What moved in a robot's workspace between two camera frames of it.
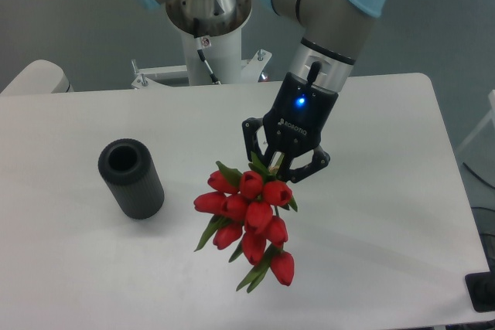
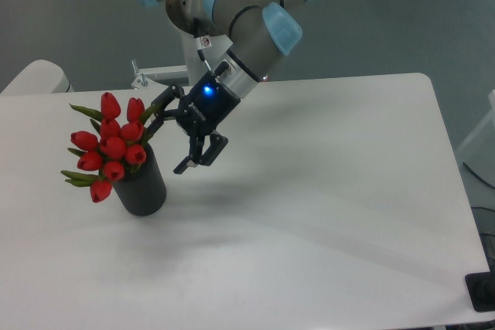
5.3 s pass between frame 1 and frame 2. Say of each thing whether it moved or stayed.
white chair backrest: stayed
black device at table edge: stayed
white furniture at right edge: stayed
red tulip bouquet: moved
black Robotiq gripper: moved
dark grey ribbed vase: stayed
